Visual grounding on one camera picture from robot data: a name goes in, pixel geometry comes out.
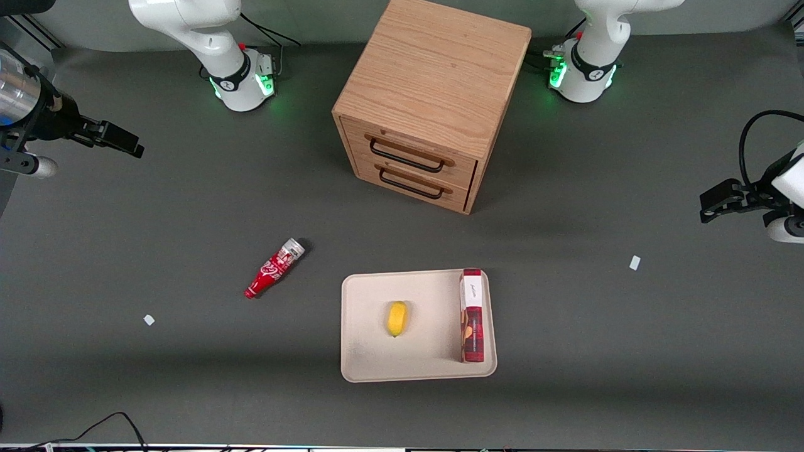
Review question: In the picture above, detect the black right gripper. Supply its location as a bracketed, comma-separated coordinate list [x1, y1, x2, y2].
[22, 80, 146, 159]

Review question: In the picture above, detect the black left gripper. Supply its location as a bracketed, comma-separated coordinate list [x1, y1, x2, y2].
[699, 156, 787, 225]

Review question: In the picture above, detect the red coke bottle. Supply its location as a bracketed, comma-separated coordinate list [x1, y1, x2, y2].
[244, 238, 307, 300]

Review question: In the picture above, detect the beige plastic tray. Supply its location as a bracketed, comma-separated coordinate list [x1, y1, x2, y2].
[340, 269, 498, 384]

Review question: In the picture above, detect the red cookie box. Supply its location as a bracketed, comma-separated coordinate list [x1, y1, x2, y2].
[459, 268, 486, 364]

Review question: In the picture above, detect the wooden drawer cabinet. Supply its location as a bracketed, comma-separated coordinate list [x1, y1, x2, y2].
[332, 0, 533, 216]

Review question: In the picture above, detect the yellow lemon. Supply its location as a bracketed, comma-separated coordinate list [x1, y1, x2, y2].
[385, 301, 410, 338]

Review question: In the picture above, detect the black left gripper cable loop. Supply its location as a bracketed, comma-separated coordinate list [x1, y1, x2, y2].
[738, 109, 804, 190]

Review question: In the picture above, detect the aluminium frame profile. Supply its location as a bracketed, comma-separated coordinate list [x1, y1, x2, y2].
[0, 14, 65, 52]

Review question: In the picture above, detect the black right arm base cable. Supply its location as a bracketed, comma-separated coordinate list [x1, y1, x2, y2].
[240, 11, 302, 48]

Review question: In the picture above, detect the black arm base cable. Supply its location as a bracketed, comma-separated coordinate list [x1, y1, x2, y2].
[240, 11, 302, 48]
[526, 18, 588, 71]

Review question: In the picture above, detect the black left arm base cable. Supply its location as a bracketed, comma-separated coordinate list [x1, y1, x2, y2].
[526, 18, 588, 71]

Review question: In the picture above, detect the thin black cable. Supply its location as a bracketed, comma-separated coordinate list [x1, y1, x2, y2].
[0, 411, 149, 451]

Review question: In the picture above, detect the wooden drawer with larger handle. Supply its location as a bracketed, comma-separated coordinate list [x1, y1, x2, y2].
[342, 116, 479, 190]

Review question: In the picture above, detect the wooden drawer with smaller handle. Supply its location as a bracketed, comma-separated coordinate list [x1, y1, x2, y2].
[353, 156, 473, 212]

